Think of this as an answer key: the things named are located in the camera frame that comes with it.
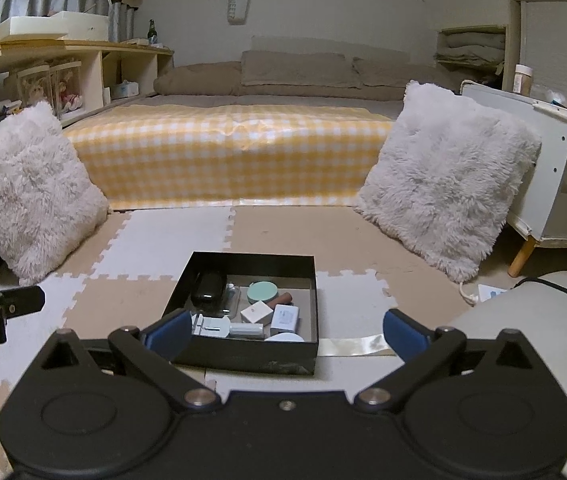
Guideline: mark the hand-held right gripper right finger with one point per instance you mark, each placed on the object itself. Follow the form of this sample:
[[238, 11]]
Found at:
[[406, 335]]

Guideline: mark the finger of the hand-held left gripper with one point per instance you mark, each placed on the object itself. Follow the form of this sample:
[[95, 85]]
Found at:
[[13, 302]]

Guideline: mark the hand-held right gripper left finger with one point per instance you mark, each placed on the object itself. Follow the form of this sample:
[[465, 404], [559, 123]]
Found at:
[[168, 335]]

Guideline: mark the white handheld plastic device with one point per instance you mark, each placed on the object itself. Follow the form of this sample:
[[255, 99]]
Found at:
[[223, 329]]

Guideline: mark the black oval case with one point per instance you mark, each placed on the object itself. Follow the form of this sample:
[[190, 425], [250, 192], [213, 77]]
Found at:
[[208, 287]]

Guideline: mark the clear plastic case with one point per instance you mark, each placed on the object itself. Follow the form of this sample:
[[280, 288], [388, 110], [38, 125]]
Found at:
[[232, 300]]

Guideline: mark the black box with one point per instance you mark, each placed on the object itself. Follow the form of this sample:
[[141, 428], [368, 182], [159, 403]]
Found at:
[[243, 352]]

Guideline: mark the brown lipstick tube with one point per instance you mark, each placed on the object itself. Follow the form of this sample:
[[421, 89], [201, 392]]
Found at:
[[257, 312]]

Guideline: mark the green round compact mirror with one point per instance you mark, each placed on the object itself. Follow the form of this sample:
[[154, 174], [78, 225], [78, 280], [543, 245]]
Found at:
[[263, 292]]

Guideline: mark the white round gadget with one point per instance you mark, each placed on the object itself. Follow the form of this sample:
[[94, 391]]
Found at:
[[286, 338]]

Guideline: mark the white charger plug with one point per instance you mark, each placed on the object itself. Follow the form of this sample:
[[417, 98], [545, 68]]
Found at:
[[285, 319]]

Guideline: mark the shiny cream paper strip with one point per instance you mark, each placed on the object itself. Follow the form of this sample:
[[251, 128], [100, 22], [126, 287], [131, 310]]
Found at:
[[358, 345]]

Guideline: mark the foam puzzle floor mat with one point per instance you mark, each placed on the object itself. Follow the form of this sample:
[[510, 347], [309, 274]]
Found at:
[[163, 240]]

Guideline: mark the white fluffy pillow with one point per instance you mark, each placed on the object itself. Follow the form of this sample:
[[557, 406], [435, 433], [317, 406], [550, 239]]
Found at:
[[33, 190], [443, 180]]

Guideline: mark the yellow checkered bed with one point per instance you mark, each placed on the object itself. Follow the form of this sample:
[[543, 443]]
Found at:
[[223, 155]]

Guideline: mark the clear doll display case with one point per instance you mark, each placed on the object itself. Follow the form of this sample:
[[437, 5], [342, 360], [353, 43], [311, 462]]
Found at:
[[67, 87], [36, 87]]

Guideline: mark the white side table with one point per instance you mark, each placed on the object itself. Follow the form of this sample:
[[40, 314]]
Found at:
[[558, 175]]

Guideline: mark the tissue box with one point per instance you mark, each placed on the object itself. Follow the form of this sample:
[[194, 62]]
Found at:
[[123, 90]]

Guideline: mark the wooden shelf unit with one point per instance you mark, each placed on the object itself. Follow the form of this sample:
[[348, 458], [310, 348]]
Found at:
[[93, 67]]

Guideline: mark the white flat box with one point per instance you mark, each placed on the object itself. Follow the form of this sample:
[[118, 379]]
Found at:
[[48, 27]]

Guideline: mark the beige bed pillow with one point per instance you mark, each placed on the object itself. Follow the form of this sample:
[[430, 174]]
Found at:
[[393, 72], [298, 67]]

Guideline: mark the jar with white lid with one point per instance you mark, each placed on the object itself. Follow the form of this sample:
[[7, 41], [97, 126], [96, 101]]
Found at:
[[523, 80]]

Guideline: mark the grey curtain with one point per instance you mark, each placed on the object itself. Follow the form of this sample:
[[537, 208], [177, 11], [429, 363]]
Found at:
[[38, 2]]

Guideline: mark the stack of folded blankets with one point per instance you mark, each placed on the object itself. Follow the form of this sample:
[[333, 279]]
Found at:
[[471, 52]]

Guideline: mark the green glass bottle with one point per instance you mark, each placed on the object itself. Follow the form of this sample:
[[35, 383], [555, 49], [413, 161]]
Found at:
[[152, 34]]

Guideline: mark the white window blind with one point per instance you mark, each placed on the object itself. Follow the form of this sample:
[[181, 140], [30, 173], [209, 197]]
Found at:
[[558, 40]]

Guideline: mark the white hanging wall pouch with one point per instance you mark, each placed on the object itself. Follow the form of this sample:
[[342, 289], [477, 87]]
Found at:
[[238, 2]]

